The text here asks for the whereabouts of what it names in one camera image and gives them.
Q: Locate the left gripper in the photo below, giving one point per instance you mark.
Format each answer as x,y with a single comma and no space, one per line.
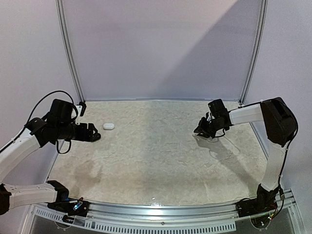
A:
89,136

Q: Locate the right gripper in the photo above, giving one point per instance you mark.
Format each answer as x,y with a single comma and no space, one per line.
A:
207,126

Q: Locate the white oval charging case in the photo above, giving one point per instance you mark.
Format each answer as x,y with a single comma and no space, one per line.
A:
108,126

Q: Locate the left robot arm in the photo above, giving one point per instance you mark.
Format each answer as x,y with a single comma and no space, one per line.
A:
60,123

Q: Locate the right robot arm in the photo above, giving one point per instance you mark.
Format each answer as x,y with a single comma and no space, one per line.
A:
281,128

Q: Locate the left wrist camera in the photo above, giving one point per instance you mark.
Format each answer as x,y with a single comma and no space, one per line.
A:
81,108

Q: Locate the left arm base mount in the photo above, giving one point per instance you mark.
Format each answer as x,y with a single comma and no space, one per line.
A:
65,204

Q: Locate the aluminium front rail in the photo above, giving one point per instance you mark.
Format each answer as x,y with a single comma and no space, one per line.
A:
109,218

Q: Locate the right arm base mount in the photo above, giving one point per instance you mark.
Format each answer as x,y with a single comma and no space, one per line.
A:
264,202

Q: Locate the left aluminium corner post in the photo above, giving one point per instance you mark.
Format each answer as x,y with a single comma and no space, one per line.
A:
68,49

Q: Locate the aluminium corner post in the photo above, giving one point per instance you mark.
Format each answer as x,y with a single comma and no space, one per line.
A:
255,51
68,49

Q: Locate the right aluminium corner post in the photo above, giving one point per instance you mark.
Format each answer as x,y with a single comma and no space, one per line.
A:
255,51

